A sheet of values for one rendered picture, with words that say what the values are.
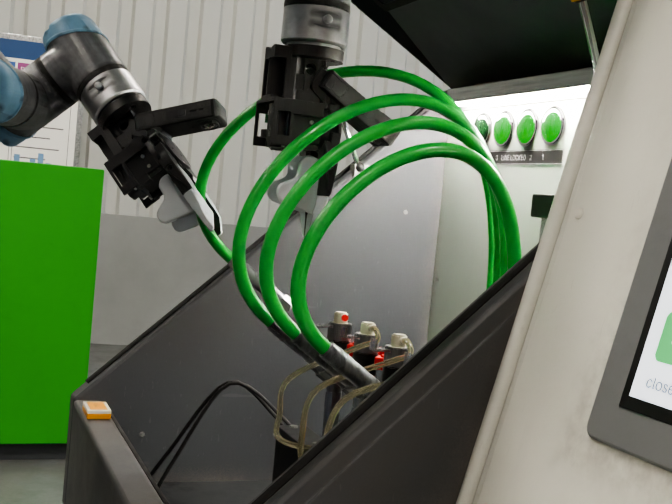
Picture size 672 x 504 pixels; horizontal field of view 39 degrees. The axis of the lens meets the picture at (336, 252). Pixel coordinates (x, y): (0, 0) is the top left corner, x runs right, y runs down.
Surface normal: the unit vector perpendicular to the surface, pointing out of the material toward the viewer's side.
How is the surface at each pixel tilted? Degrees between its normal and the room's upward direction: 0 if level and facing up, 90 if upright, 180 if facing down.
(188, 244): 90
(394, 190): 90
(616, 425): 76
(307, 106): 90
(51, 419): 90
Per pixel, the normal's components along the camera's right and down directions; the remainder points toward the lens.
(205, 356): 0.36, 0.08
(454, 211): -0.93, -0.07
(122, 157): -0.22, -0.19
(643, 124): -0.88, -0.30
